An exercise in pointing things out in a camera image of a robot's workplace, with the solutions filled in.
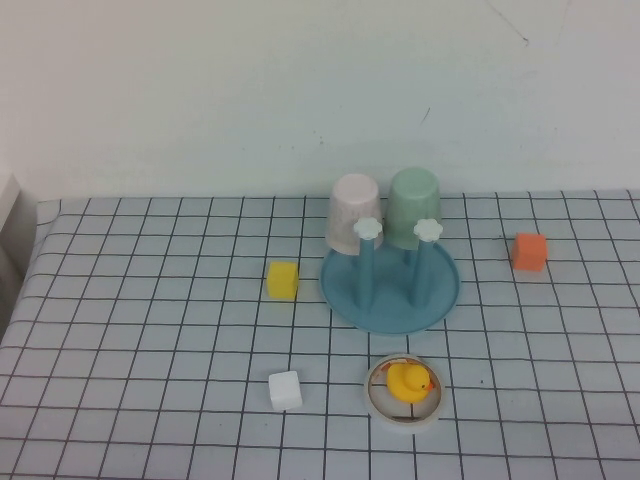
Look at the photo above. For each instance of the green plastic cup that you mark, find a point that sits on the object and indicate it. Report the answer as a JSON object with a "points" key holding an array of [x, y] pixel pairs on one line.
{"points": [[412, 205]]}

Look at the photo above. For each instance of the pink speckled cup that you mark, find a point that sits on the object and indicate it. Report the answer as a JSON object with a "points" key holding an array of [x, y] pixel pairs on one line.
{"points": [[350, 210]]}

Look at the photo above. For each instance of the blue cup stand white caps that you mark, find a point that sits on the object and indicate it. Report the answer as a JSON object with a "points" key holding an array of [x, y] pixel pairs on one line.
{"points": [[385, 310]]}

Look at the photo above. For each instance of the yellow foam cube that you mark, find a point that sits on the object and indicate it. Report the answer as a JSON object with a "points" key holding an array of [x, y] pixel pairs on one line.
{"points": [[282, 281]]}

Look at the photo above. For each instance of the white foam cube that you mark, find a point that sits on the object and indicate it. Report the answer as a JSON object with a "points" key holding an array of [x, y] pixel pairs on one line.
{"points": [[285, 392]]}

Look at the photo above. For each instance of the yellow rubber duck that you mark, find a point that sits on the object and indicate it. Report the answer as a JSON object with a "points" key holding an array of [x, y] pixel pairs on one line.
{"points": [[405, 384]]}

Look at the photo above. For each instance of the white black grid tablecloth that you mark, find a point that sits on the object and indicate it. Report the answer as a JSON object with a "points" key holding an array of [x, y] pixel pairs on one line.
{"points": [[150, 325]]}

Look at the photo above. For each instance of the white tape roll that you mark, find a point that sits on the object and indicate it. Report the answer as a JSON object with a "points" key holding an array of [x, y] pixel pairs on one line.
{"points": [[400, 427]]}

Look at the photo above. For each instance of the orange foam cube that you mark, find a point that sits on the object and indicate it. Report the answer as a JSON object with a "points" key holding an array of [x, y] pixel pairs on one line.
{"points": [[528, 252]]}

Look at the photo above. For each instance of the white cabinet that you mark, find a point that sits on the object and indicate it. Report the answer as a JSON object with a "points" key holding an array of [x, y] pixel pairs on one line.
{"points": [[7, 195]]}

